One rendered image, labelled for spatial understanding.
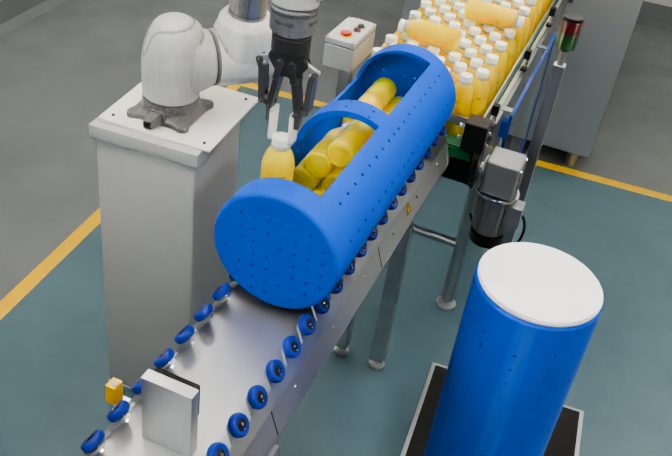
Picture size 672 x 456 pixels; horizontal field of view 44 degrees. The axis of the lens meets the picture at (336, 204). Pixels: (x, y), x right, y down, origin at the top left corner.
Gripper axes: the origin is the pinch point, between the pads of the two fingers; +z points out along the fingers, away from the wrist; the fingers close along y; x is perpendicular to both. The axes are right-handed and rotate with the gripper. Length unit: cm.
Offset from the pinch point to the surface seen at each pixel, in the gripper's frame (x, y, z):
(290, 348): -22.5, 16.0, 35.2
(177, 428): -52, 8, 33
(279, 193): -9.9, 5.0, 9.1
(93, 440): -60, -3, 35
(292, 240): -11.1, 9.3, 18.2
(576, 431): 67, 83, 117
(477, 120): 88, 25, 32
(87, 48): 226, -223, 133
